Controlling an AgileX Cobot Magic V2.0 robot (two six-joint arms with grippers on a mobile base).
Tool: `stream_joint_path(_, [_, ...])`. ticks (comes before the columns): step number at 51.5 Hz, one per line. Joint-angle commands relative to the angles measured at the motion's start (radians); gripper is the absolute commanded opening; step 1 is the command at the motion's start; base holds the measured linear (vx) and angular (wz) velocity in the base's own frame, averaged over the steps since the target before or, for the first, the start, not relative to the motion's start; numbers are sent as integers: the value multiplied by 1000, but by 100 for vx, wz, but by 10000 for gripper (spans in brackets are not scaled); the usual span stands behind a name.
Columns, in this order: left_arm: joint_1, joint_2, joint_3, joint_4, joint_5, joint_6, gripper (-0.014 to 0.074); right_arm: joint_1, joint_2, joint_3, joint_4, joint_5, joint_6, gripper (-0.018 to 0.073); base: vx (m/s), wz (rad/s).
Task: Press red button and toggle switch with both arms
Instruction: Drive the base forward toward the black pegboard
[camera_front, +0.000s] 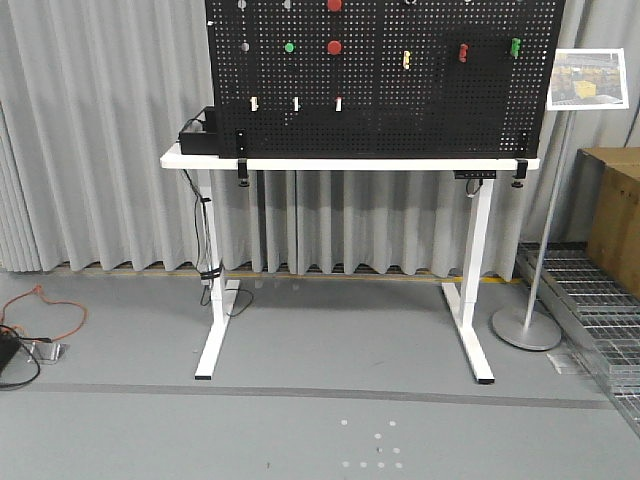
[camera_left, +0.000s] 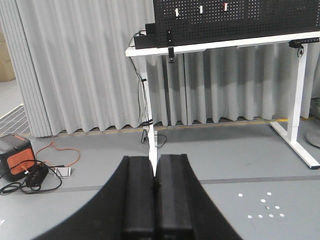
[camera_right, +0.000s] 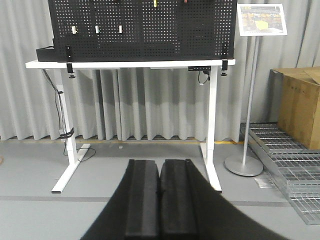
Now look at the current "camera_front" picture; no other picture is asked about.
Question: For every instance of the lower red push button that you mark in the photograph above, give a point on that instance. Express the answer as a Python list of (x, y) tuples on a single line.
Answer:
[(334, 47)]

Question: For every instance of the red push button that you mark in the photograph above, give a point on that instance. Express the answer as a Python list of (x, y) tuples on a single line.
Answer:
[(334, 47), (334, 5)]

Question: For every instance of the upper red push button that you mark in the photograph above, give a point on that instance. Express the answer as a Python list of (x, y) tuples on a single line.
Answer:
[(334, 5)]

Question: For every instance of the left black table clamp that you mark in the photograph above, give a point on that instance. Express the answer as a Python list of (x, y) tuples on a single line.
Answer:
[(241, 153)]

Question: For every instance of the black table clamp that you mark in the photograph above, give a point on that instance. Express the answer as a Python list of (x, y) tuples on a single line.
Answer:
[(241, 153), (522, 162)]

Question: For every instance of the table control panel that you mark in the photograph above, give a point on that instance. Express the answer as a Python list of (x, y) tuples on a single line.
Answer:
[(475, 174)]

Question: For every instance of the black electronics box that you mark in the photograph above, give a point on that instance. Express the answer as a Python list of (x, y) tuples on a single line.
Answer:
[(199, 135)]

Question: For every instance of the black perforated pegboard panel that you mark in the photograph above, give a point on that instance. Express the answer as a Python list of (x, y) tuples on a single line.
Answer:
[(439, 108)]

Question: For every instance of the white height-adjustable table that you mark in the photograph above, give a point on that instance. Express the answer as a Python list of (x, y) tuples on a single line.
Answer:
[(460, 300)]

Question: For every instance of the right black table clamp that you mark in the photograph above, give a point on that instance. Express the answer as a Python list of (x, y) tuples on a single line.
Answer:
[(522, 162)]

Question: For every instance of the grey curtain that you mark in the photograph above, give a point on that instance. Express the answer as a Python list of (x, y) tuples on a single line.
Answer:
[(94, 92)]

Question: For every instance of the metal floor grating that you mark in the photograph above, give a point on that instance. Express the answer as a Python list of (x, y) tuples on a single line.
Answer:
[(600, 320)]

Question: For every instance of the brown cardboard box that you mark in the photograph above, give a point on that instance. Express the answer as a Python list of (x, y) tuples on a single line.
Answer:
[(614, 239)]

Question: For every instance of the silver foot pedal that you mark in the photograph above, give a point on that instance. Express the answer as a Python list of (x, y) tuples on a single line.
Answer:
[(47, 353)]

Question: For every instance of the sign stand with picture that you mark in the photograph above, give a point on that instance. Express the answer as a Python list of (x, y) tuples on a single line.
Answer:
[(527, 328)]

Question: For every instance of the yellow lever handle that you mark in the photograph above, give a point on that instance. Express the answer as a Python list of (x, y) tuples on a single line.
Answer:
[(406, 62)]

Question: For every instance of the red lever handle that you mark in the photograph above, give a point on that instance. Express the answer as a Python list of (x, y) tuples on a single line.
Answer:
[(463, 52)]

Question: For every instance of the green lever handle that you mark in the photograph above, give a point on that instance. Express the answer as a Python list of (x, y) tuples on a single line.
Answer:
[(515, 47)]

